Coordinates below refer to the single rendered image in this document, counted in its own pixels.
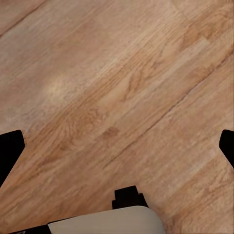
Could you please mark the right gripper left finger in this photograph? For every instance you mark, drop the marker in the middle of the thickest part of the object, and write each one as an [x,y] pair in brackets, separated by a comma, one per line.
[11,146]

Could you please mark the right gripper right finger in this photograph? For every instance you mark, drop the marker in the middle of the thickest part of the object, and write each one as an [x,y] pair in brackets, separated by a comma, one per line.
[226,144]

